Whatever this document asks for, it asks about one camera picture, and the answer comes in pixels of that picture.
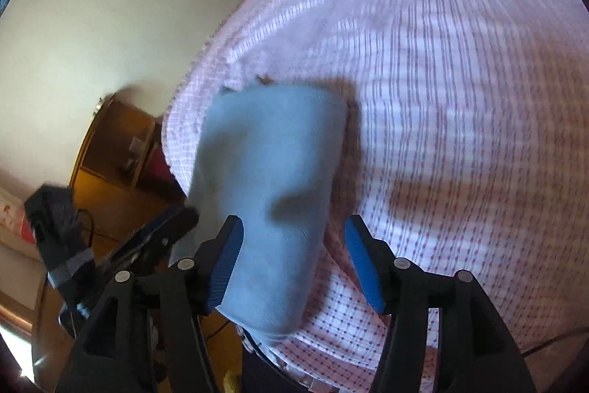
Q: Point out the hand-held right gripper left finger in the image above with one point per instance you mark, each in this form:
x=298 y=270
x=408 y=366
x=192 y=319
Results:
x=226 y=268

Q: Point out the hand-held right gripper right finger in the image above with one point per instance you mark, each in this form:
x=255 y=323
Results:
x=364 y=268

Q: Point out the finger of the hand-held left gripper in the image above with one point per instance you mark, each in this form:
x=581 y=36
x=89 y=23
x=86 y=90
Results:
x=161 y=229

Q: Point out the light blue pants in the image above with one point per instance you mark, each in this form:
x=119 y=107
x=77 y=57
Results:
x=271 y=153

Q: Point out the pink and white cloth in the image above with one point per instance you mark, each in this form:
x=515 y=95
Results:
x=14 y=222

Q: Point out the wooden nightstand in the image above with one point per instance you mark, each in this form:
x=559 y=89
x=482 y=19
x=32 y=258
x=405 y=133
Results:
x=110 y=144

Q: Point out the bed with pink checked sheet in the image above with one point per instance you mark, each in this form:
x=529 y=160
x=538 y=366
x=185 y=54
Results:
x=460 y=98

